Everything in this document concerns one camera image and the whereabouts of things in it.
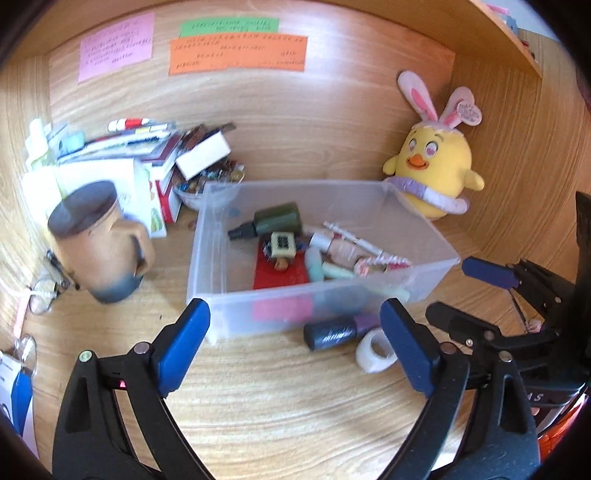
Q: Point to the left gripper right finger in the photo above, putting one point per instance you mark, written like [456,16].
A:
[476,421]

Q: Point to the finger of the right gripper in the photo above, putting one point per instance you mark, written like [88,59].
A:
[491,273]
[464,328]

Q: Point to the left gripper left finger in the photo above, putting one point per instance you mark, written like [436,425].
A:
[113,421]

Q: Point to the blue tape roll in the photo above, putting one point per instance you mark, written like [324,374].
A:
[345,301]

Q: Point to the black purple mascara tube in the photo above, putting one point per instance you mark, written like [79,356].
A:
[326,334]

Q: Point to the pale green cream tube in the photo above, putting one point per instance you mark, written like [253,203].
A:
[319,270]

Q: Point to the green small card box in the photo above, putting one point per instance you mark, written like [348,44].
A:
[283,244]

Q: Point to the red envelope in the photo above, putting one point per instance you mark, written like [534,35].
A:
[267,277]

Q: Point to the dark green spray bottle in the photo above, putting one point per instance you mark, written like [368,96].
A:
[280,218]

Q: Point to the pink white cosmetic tube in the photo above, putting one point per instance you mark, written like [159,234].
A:
[340,251]

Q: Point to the blue staples box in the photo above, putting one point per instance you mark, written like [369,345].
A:
[266,250]

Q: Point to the white blue badge card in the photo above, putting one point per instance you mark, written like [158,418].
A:
[16,399]

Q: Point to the yellow chick plush toy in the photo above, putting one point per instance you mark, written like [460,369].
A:
[434,164]

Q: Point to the brown ceramic lidded mug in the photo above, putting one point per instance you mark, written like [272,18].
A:
[105,253]

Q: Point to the clear plastic storage bin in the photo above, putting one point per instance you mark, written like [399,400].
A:
[222,270]

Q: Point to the white carton box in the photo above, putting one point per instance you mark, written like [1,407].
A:
[45,187]

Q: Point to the stack of books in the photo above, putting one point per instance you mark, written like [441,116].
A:
[156,150]

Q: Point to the white small box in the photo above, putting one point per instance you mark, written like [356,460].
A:
[202,156]

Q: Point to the red white marker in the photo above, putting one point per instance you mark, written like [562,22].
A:
[122,124]

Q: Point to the orange paper note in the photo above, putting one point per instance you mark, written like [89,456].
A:
[246,50]

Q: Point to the green sticky note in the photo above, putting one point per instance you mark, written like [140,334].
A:
[214,25]

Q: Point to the pink sticky note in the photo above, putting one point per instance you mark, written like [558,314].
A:
[112,48]

